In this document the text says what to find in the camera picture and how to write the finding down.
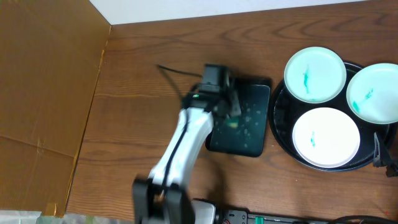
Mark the mint green plate right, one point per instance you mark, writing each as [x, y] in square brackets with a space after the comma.
[372, 93]

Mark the brown cardboard panel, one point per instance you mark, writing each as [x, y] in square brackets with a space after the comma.
[51, 53]

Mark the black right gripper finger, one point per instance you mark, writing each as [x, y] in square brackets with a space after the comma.
[392, 169]
[381, 155]

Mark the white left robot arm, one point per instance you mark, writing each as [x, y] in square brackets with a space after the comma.
[162, 197]

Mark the black rectangular water tray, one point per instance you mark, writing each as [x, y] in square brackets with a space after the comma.
[248, 139]

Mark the white plate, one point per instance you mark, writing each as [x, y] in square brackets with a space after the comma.
[326, 137]

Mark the black round tray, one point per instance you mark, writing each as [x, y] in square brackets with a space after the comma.
[285, 110]

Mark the green scouring sponge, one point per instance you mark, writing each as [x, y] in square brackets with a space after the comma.
[232, 123]

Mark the mint green plate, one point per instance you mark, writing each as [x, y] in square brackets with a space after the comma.
[315, 75]
[372, 93]

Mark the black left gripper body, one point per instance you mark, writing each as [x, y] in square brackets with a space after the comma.
[234, 104]

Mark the mint green plate left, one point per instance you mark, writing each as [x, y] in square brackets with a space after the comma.
[315, 75]

